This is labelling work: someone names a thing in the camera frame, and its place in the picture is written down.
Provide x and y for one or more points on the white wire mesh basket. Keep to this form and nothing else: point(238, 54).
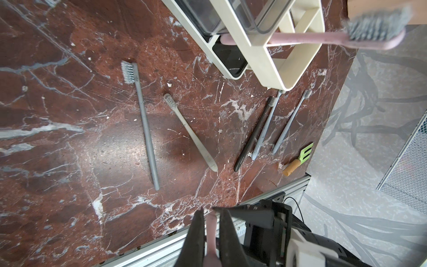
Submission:
point(406, 179)

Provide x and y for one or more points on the pink toothbrush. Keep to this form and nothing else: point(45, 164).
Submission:
point(375, 30)
point(211, 259)

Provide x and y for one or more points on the aluminium mounting rail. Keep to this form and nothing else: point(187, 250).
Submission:
point(267, 210)

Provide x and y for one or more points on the beige toothbrush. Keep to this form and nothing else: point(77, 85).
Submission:
point(201, 148)

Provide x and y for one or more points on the green toy garden fork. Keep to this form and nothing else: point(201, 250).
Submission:
point(304, 155)

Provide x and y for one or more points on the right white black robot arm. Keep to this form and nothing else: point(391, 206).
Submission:
point(270, 235)

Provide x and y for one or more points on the dark grey toothbrush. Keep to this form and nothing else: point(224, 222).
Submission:
point(130, 73)

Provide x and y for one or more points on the black toothbrush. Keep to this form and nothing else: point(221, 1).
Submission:
point(251, 140)

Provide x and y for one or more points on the beige ribbed flower pot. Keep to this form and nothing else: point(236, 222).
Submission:
point(418, 7)

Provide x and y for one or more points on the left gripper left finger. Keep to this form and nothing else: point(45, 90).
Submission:
point(193, 250)

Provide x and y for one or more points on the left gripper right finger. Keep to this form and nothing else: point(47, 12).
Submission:
point(231, 251)

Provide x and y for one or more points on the blue grey toothbrush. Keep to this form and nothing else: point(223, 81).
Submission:
point(285, 131)

